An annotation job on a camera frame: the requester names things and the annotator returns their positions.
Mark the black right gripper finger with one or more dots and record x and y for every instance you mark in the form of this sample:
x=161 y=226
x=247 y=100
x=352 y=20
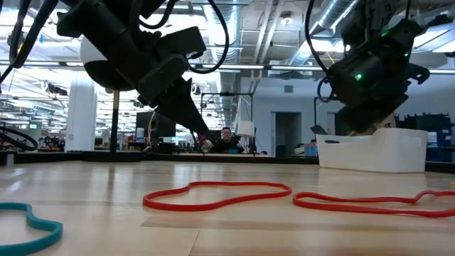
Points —
x=366 y=113

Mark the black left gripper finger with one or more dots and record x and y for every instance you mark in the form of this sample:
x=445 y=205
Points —
x=174 y=96

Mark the blue rubber band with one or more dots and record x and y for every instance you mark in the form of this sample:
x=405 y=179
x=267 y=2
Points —
x=58 y=230

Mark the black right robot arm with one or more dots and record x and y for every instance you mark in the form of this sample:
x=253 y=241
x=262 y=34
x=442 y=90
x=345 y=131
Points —
x=373 y=17

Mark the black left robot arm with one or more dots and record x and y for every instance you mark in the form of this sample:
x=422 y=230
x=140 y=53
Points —
x=89 y=14

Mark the white plastic bin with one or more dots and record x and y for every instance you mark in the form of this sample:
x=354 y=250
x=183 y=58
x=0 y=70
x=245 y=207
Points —
x=373 y=153

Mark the black monitor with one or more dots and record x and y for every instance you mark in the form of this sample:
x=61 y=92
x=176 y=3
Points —
x=156 y=124

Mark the blue and pink box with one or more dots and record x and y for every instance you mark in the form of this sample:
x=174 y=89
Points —
x=310 y=149

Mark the white bottle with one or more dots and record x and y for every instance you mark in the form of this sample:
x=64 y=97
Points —
x=432 y=139

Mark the person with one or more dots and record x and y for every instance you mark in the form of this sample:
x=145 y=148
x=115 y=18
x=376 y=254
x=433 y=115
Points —
x=227 y=144

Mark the dark blue storage shelf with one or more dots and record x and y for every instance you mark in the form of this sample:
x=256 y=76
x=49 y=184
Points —
x=440 y=128

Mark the white pillar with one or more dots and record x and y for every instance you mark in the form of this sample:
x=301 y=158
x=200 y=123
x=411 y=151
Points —
x=81 y=113

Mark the white lampshade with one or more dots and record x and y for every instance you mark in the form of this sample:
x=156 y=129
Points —
x=246 y=128

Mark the brown rubber band loop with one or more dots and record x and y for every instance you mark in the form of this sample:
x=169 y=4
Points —
x=146 y=201

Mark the thick red rubber band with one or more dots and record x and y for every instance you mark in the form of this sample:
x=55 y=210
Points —
x=295 y=200

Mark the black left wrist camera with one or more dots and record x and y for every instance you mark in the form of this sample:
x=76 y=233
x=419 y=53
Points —
x=183 y=42

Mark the black background rig frame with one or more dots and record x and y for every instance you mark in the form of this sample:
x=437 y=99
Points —
x=227 y=94

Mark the black aluminium table frame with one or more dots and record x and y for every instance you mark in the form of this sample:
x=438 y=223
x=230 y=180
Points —
x=106 y=156

